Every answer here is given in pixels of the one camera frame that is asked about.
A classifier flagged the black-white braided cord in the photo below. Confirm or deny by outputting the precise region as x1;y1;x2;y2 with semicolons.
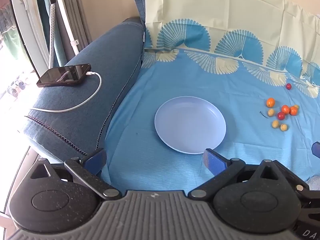
45;0;57;69

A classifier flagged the white pipe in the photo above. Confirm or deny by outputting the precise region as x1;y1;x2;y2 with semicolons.
53;0;79;53

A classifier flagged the blue pillowcase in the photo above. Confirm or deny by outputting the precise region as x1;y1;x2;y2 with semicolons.
129;0;147;28

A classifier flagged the blue fabric sofa armrest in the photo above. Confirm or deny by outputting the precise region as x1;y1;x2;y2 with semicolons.
17;17;146;161

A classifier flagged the pale blue cloth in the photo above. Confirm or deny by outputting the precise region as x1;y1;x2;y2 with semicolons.
306;176;320;192

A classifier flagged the white charging cable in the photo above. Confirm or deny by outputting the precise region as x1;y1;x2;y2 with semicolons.
29;71;102;113

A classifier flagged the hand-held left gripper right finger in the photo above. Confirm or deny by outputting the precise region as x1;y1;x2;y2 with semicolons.
188;148;279;200

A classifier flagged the white window frame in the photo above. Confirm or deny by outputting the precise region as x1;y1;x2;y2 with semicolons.
7;0;50;77

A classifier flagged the blue fan-print bedsheet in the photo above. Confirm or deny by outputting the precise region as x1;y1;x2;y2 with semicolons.
100;0;320;193

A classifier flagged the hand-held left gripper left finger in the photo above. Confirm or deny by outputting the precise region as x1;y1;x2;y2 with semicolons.
30;148;122;200

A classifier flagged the grey curtain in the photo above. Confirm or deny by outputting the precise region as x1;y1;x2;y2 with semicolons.
60;0;92;53

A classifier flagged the lavender plastic plate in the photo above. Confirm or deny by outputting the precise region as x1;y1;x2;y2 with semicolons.
154;96;227;155

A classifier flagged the black smartphone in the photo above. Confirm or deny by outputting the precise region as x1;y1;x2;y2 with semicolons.
36;64;92;88

